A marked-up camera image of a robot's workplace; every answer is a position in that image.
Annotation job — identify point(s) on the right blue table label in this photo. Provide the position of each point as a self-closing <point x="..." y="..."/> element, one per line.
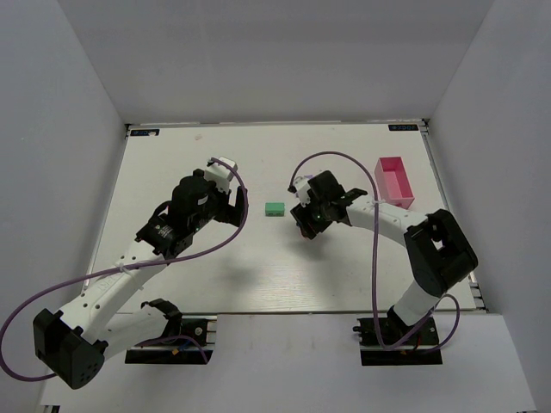
<point x="403" y="127"/>

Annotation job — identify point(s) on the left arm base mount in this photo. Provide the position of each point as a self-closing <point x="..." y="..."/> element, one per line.
<point x="192" y="343"/>

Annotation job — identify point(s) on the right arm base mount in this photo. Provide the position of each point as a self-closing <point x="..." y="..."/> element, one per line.
<point x="416" y="351"/>

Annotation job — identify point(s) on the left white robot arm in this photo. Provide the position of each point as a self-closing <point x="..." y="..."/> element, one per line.
<point x="76" y="340"/>

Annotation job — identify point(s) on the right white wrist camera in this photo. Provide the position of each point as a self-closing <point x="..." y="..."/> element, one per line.
<point x="299" y="187"/>

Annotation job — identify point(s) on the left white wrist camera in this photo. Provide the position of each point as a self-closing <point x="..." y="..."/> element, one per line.
<point x="220" y="174"/>

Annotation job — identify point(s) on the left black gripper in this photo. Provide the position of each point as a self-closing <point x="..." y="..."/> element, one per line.
<point x="234" y="208"/>

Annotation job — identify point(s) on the left blue table label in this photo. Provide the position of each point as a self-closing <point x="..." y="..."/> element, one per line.
<point x="144" y="132"/>

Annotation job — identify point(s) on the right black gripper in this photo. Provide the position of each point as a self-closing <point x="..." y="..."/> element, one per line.
<point x="306" y="219"/>

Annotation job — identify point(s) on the blue table label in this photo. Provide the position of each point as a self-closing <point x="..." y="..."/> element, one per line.
<point x="144" y="132"/>
<point x="403" y="127"/>

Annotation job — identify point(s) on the green arch wood block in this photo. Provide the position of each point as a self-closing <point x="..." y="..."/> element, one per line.
<point x="274" y="209"/>

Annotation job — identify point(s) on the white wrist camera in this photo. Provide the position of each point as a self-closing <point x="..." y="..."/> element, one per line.
<point x="299" y="187"/>
<point x="220" y="174"/>

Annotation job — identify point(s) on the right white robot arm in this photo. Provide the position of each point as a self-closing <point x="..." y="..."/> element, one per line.
<point x="439" y="252"/>

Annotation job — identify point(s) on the pink plastic box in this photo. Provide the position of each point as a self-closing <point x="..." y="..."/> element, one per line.
<point x="393" y="183"/>

